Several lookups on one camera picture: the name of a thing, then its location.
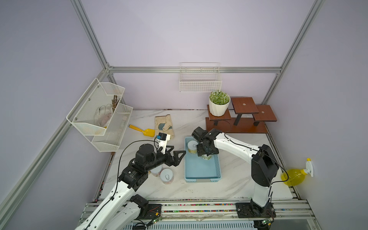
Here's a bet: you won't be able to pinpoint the white pot green succulent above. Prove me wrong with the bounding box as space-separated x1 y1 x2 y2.
209 91 230 117

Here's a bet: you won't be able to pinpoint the white wire wall basket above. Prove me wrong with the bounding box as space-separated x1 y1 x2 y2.
179 62 222 93

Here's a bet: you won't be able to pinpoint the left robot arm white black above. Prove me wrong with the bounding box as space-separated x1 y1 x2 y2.
76 144 186 230

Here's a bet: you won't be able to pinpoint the white mesh two-tier rack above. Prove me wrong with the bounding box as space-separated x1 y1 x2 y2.
66 79 133 152

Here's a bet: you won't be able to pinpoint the yellow plastic scoop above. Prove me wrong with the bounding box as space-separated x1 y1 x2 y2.
128 125 155 137

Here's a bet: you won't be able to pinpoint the brown wooden tiered stand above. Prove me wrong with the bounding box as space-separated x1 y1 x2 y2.
206 97 277 134

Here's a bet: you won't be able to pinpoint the aluminium front rail frame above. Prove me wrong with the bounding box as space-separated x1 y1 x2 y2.
76 198 323 230

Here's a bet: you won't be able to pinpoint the can with yellow label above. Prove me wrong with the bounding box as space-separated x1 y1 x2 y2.
187 140 198 154

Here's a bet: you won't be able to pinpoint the green label can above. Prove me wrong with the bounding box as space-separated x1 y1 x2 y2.
201 154 212 160

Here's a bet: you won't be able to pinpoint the light blue plastic basket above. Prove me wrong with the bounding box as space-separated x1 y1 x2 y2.
185 137 222 183

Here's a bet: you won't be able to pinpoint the yellow spray bottle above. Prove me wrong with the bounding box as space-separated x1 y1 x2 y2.
281 158 314 187

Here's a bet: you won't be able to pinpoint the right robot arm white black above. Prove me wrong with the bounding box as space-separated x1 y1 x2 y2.
192 127 285 215

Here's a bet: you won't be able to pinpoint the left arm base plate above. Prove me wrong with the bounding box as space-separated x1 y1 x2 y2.
137 204 162 220

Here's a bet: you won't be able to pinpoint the beige work gloves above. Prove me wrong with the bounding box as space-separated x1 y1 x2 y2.
154 115 175 140

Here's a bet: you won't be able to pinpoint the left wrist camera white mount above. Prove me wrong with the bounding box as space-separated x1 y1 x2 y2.
156 132 171 154

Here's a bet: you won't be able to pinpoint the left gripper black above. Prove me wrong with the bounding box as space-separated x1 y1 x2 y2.
145 146 185 172

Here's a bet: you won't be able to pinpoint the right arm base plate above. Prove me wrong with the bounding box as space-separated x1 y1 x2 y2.
235 202 276 219

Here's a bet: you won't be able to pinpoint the pull-tab can middle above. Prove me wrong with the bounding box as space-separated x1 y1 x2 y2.
150 165 163 177

